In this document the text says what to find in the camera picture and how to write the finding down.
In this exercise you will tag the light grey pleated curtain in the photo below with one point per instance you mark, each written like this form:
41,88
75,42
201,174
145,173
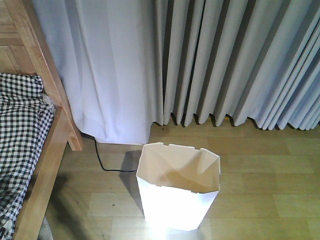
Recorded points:
243,59

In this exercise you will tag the wooden bed frame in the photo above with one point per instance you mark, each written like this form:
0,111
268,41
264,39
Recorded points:
24,50

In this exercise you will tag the black white checkered bedding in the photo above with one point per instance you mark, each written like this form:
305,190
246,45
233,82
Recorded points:
26,115

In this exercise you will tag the white sheer curtain panel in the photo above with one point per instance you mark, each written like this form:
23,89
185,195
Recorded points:
104,54

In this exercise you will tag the white plastic trash bin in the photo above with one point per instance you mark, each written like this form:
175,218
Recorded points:
177,184

